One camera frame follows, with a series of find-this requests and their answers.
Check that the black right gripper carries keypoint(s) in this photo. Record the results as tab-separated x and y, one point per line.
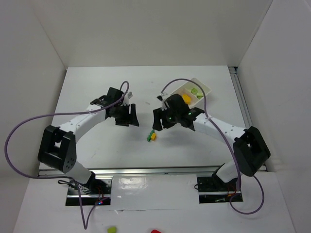
163	119

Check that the aluminium rail right side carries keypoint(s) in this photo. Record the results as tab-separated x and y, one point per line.
240	96

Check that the green and cream lego stack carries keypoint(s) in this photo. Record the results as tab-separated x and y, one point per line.
199	95

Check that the white divided plastic container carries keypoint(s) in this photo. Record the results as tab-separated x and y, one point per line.
187	86

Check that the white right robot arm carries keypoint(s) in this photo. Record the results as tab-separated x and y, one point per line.
247	146

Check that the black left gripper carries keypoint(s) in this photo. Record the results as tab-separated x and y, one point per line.
125	114

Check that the pale yellow-green lego brick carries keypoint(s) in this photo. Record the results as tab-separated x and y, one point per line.
194	91

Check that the aluminium rail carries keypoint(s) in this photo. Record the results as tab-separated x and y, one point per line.
240	96
155	170

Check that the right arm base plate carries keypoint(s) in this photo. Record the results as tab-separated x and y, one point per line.
211	190

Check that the lime green block foreground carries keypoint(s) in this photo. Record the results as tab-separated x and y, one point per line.
112	229

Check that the yellow round printed lego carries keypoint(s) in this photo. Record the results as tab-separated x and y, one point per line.
186	99

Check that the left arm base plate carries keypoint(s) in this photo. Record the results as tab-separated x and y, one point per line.
101	195

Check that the yellow and green lego stack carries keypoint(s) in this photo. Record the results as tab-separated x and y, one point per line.
152	136

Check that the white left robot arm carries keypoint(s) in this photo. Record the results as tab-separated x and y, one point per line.
58	144

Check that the aluminium rail front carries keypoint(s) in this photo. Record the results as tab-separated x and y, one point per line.
155	170

